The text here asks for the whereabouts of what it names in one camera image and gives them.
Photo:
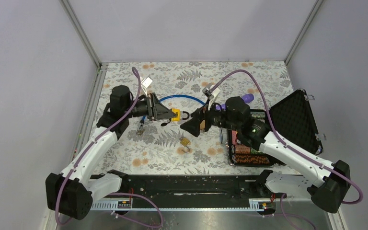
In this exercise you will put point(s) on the black poker chip case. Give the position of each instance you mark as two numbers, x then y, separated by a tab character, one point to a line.
292	118

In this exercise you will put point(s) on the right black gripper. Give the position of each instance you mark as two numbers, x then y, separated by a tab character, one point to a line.
192	125

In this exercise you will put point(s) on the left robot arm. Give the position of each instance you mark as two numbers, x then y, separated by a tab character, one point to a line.
71	192

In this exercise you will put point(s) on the blue cable lock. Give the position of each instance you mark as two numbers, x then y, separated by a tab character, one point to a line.
140	128

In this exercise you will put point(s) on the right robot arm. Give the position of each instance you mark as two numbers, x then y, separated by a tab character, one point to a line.
327	182

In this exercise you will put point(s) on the large brass padlock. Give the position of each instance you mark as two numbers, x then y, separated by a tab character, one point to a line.
202	125

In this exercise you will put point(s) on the purple cylinder tool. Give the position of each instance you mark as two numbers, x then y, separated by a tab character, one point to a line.
247	98

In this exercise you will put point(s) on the floral table mat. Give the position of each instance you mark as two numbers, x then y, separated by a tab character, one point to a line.
158	150

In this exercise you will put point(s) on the yellow padlock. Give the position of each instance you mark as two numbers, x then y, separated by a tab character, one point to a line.
179	115

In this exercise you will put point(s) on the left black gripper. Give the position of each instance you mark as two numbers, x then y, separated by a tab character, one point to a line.
158	111

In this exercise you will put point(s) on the small brass padlock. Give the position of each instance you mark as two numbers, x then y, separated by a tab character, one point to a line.
185	142

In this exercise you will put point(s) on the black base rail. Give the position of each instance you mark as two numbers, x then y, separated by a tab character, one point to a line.
189	193

